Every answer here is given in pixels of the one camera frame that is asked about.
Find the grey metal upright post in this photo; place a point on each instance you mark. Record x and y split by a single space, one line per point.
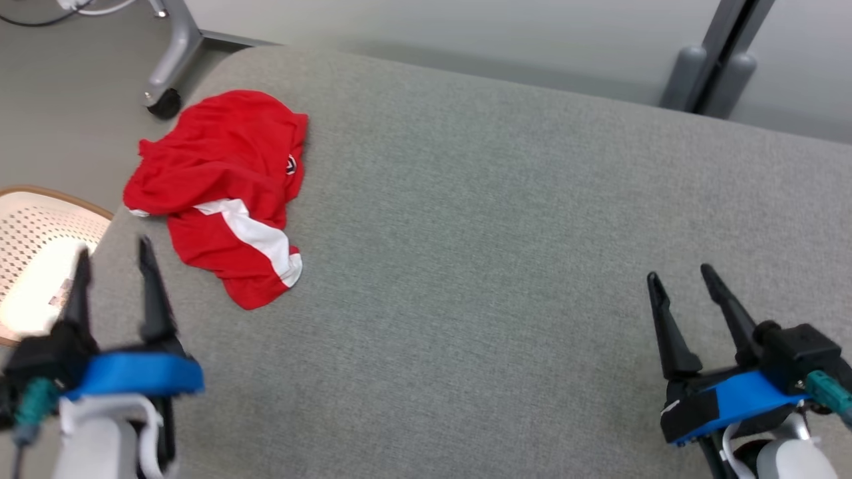
722 26

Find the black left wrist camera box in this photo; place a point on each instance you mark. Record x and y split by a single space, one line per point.
33 362

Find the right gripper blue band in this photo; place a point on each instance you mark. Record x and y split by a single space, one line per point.
732 402

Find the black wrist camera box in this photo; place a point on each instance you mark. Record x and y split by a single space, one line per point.
33 362
799 352

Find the red number 23 jersey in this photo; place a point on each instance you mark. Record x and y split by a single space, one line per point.
219 146

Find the beige perforated laundry basket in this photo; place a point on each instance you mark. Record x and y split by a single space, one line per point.
40 226

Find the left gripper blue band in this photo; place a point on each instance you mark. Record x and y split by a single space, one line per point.
140 376

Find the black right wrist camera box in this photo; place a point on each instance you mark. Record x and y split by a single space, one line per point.
799 352

